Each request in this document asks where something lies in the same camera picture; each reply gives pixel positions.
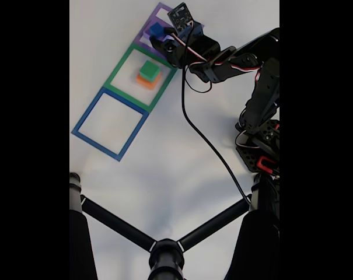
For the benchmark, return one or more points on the small blue cube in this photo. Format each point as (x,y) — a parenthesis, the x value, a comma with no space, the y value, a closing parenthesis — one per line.
(155,29)

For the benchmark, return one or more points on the green foam block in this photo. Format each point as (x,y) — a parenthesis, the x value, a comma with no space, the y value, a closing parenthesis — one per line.
(148,70)

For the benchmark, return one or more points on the orange foam block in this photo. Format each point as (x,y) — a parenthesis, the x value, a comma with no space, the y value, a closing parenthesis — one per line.
(147,83)

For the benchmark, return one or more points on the purple foam block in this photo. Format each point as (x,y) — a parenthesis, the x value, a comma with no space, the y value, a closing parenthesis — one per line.
(147,33)

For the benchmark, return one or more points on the red clamp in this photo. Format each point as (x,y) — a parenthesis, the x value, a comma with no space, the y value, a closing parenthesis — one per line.
(262,163)

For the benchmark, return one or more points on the gripper camera circuit board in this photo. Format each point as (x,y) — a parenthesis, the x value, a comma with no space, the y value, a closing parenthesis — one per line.
(180,16)

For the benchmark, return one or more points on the purple square frame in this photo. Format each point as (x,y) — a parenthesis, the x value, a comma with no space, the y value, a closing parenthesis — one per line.
(141,41)

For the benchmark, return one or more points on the green square frame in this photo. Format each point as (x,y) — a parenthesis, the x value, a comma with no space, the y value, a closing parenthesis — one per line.
(115,73)

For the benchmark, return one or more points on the blue square frame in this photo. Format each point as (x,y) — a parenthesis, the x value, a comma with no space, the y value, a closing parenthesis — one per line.
(132,137)

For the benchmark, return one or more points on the black camera tripod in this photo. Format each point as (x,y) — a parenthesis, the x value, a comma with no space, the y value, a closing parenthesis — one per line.
(166,256)

